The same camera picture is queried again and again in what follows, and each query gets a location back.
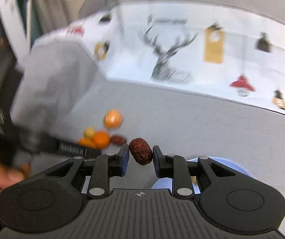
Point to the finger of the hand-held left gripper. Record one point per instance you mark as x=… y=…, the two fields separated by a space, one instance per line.
x=75 y=149

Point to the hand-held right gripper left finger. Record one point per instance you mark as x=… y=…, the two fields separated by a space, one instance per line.
x=123 y=160

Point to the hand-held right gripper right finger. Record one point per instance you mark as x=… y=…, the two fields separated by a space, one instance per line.
x=157 y=163

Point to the plastic-wrapped oval orange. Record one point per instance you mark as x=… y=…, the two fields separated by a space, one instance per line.
x=86 y=143

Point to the dried red date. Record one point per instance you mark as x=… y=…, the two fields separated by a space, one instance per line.
x=118 y=140
x=140 y=151

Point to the blue plate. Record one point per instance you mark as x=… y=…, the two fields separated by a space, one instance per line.
x=234 y=165

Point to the person's left hand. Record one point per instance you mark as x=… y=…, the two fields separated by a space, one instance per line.
x=0 y=175

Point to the small yellow fruit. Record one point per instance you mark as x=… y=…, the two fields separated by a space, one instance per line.
x=89 y=132

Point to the bare orange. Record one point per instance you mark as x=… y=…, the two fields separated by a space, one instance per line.
x=102 y=139

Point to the plastic-wrapped round orange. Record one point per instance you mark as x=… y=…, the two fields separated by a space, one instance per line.
x=112 y=119

